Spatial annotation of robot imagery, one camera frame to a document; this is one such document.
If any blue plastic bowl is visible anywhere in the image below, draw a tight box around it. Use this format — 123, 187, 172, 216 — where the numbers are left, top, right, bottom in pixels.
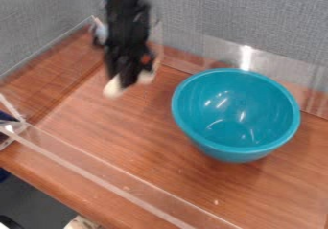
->
171, 68, 301, 163

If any clear acrylic barrier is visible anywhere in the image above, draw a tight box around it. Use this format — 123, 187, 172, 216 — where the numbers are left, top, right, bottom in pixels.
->
0, 123, 328, 229
151, 17, 328, 120
0, 15, 92, 79

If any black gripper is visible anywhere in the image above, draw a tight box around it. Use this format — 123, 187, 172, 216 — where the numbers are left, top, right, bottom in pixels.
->
104, 0, 154, 88

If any clear acrylic front barrier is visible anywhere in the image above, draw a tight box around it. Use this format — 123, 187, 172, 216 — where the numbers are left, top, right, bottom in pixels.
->
0, 123, 328, 229

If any white brown toy mushroom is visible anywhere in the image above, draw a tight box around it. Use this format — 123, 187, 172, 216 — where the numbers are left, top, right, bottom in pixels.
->
102, 53, 158, 99

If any clear acrylic back barrier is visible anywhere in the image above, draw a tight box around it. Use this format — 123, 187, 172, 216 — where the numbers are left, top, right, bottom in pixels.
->
151, 17, 328, 120

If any clear acrylic left barrier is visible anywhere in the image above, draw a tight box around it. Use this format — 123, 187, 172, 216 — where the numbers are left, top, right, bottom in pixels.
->
0, 15, 92, 79

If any clear acrylic left bracket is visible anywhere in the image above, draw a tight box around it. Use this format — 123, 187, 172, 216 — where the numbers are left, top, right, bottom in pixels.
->
0, 93, 28, 151

